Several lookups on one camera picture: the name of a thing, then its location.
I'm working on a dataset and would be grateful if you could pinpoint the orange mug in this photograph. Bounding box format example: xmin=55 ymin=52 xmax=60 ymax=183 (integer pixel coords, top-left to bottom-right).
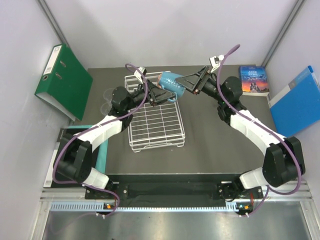
xmin=156 ymin=74 xmax=162 ymax=89

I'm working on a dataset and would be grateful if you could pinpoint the teal mug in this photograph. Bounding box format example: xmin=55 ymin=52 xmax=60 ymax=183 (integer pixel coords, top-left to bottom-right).
xmin=161 ymin=71 xmax=186 ymax=103

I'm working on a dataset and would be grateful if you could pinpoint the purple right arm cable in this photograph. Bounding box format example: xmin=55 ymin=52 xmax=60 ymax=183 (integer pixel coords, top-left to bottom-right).
xmin=216 ymin=44 xmax=303 ymax=217

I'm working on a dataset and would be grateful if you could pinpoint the white wire dish rack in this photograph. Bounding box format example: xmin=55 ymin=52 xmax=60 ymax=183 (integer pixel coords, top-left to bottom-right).
xmin=124 ymin=72 xmax=187 ymax=154

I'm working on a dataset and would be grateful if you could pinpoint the clear faceted plastic cup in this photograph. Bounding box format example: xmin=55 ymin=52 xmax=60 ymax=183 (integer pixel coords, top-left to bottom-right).
xmin=103 ymin=88 xmax=114 ymax=102

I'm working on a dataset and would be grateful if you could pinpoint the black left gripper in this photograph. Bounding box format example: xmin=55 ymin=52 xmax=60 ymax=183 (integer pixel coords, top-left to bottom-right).
xmin=125 ymin=78 xmax=175 ymax=111

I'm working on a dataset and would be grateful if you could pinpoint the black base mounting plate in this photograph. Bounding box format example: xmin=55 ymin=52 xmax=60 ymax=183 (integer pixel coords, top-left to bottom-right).
xmin=84 ymin=181 xmax=265 ymax=202

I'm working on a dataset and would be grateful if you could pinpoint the grey slotted cable duct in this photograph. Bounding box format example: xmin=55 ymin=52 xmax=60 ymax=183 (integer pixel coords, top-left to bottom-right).
xmin=49 ymin=201 xmax=253 ymax=213

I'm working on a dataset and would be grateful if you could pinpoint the clear heavy-base glass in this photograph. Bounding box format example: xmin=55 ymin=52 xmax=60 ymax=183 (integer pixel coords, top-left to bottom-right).
xmin=100 ymin=102 xmax=112 ymax=116

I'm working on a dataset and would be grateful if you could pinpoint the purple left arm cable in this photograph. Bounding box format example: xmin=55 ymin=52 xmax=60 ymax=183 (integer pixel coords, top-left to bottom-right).
xmin=52 ymin=62 xmax=150 ymax=218

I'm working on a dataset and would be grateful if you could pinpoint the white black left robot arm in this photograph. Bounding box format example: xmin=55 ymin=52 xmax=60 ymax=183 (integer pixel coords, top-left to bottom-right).
xmin=52 ymin=79 xmax=178 ymax=199

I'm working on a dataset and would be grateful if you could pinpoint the aluminium frame rail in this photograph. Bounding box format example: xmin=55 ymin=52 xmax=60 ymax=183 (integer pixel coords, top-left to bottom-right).
xmin=40 ymin=182 xmax=313 ymax=208

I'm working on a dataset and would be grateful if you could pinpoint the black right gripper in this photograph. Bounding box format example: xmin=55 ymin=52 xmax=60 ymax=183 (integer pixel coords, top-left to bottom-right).
xmin=175 ymin=66 xmax=227 ymax=105

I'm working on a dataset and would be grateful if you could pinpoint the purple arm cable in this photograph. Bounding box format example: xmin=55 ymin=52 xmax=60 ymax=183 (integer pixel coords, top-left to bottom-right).
xmin=216 ymin=44 xmax=303 ymax=217
xmin=52 ymin=62 xmax=150 ymax=218

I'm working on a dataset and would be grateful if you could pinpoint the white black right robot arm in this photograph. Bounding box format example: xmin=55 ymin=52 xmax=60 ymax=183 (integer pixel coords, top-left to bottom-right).
xmin=175 ymin=66 xmax=306 ymax=198

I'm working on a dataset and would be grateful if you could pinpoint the black notebook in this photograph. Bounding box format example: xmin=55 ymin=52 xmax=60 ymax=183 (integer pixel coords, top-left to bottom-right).
xmin=43 ymin=128 xmax=98 ymax=188

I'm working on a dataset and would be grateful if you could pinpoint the Jane Eyre paperback book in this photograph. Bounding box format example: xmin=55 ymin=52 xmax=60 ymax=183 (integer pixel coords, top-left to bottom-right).
xmin=238 ymin=65 xmax=270 ymax=97

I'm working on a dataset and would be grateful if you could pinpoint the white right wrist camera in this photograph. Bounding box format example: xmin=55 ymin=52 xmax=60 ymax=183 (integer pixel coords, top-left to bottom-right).
xmin=209 ymin=54 xmax=225 ymax=73

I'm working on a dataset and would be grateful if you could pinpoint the blue folder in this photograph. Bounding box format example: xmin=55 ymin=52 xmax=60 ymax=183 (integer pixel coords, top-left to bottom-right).
xmin=268 ymin=65 xmax=320 ymax=137

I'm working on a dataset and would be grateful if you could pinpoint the green lever arch binder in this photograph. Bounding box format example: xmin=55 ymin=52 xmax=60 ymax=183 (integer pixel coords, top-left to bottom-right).
xmin=34 ymin=44 xmax=93 ymax=121

